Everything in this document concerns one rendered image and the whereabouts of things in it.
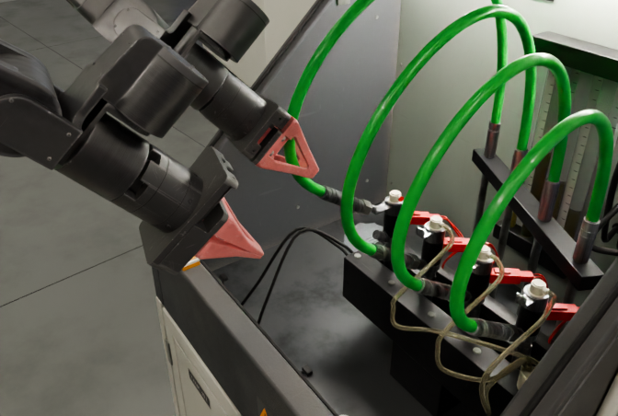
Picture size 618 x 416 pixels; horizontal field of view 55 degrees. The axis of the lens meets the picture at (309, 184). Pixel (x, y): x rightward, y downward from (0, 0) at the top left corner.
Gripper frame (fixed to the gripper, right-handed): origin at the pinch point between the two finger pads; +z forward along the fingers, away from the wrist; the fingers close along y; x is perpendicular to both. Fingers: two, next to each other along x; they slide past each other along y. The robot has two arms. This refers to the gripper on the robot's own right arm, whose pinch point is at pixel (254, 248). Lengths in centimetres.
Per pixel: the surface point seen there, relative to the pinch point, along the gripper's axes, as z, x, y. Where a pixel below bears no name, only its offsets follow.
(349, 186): 8.3, 6.3, 9.7
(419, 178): 8.5, -0.6, 15.6
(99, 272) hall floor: 70, 163, -99
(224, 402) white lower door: 30.5, 19.5, -30.9
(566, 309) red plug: 33.7, -6.8, 16.1
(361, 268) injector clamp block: 30.6, 18.4, 0.0
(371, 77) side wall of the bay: 32, 54, 24
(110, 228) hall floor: 75, 194, -94
